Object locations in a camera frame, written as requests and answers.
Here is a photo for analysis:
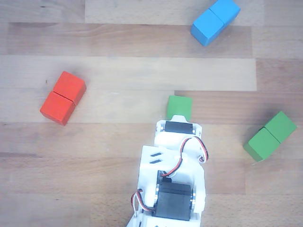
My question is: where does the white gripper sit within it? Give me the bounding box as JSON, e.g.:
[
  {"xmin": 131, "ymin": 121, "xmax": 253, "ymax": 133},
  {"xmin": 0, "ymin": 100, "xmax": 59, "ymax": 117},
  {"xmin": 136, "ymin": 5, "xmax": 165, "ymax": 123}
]
[{"xmin": 170, "ymin": 114, "xmax": 189, "ymax": 122}]

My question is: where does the small green cube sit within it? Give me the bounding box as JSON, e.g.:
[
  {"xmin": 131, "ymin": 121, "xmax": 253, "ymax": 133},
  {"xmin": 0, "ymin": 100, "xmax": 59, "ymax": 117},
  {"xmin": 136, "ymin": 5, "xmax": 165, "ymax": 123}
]
[{"xmin": 167, "ymin": 95, "xmax": 193, "ymax": 120}]

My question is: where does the long green block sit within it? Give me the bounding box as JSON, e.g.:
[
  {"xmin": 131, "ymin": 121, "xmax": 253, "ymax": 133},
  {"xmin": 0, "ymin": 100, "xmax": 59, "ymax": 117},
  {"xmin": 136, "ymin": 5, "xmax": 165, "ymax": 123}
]
[{"xmin": 242, "ymin": 111, "xmax": 298, "ymax": 164}]

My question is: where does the long blue block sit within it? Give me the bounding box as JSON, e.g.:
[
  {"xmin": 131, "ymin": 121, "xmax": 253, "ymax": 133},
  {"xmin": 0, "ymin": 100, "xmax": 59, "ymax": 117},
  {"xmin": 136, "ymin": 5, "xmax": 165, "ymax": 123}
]
[{"xmin": 190, "ymin": 0, "xmax": 241, "ymax": 47}]

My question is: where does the long red block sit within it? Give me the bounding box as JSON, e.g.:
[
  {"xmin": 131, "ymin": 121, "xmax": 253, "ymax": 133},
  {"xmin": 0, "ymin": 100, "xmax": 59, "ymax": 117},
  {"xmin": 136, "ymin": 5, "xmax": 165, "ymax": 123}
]
[{"xmin": 39, "ymin": 70, "xmax": 87, "ymax": 126}]

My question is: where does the forearm servo cable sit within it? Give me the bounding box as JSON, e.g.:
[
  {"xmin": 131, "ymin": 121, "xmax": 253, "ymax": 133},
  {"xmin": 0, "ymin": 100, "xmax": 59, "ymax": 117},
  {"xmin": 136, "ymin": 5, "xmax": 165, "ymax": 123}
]
[{"xmin": 163, "ymin": 136, "xmax": 210, "ymax": 178}]

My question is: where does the upper arm servo cable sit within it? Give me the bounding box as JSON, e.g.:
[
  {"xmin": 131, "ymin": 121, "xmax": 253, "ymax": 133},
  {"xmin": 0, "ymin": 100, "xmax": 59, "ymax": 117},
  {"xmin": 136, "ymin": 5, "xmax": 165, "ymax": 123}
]
[{"xmin": 131, "ymin": 188, "xmax": 152, "ymax": 217}]

